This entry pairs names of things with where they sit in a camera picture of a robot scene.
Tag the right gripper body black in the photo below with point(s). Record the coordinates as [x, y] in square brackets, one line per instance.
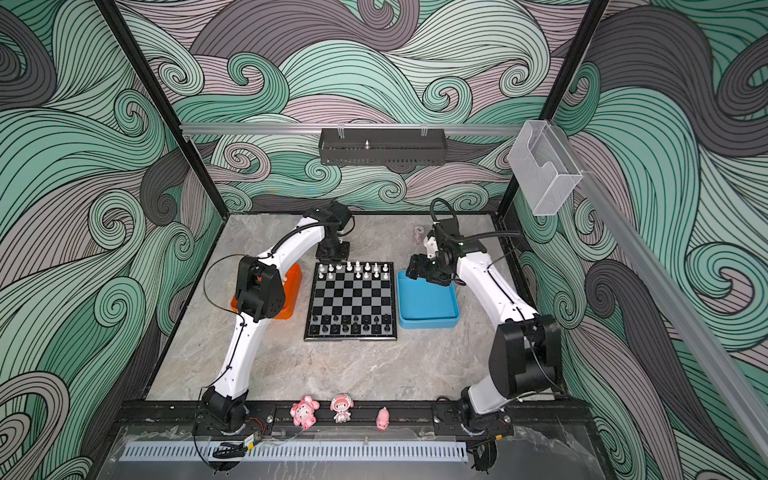
[433, 269]

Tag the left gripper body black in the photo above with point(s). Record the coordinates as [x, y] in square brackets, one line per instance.
[334, 252]

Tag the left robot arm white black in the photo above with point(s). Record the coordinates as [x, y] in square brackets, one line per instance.
[225, 397]

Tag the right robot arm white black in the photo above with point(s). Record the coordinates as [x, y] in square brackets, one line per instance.
[525, 355]

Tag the blue plastic bin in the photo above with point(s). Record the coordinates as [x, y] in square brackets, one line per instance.
[424, 305]

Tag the pink patterned roll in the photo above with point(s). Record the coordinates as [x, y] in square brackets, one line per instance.
[418, 235]

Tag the orange plastic bin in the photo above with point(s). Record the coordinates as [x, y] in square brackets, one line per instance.
[291, 294]

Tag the black white chessboard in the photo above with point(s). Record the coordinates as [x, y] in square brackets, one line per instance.
[356, 301]

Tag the black hanging tray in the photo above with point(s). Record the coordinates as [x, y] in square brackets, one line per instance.
[382, 148]

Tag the pink hat doll figurine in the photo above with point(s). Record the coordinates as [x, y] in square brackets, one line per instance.
[341, 406]

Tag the small pink pig figurine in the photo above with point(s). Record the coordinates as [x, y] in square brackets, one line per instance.
[383, 419]

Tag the pink big-eared figurine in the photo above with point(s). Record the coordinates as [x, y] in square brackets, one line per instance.
[303, 412]

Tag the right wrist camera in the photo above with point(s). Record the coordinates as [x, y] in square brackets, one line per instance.
[444, 237]

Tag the clear plastic wall box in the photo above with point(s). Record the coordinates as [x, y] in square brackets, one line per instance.
[545, 165]

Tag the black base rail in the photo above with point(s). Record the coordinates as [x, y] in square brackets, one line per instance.
[440, 417]

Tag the aluminium rail back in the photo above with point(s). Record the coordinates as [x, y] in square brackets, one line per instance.
[275, 128]

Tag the aluminium rail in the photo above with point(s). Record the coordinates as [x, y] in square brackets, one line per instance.
[734, 388]
[275, 128]

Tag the white slotted cable duct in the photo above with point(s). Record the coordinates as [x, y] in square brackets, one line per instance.
[301, 451]

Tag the aluminium rail right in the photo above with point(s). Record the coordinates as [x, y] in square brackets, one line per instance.
[734, 388]

